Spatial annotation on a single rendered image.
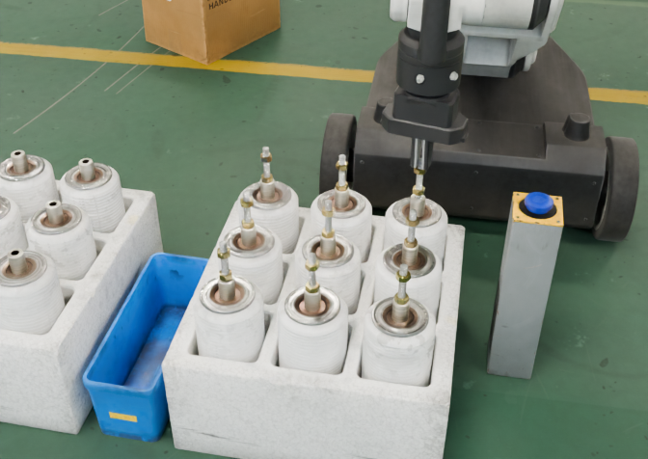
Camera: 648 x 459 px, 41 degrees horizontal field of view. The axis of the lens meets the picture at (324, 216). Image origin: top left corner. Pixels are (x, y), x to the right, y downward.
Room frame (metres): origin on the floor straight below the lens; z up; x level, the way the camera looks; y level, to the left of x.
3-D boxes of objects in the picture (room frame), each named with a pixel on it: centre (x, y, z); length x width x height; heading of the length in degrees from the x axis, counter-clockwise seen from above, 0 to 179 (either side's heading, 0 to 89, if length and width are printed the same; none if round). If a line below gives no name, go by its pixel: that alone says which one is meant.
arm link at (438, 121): (1.06, -0.14, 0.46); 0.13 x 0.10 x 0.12; 69
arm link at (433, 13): (1.04, -0.15, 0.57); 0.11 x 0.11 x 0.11; 85
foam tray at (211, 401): (0.96, -0.01, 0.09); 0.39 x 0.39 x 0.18; 80
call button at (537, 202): (0.99, -0.30, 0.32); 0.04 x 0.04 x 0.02
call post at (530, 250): (0.99, -0.30, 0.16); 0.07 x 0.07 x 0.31; 80
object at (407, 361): (0.83, -0.10, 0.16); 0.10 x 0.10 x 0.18
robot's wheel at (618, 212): (1.34, -0.55, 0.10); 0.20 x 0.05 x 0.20; 171
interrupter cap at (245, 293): (0.87, 0.13, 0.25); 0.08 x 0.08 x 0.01
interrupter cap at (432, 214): (1.06, -0.14, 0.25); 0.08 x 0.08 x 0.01
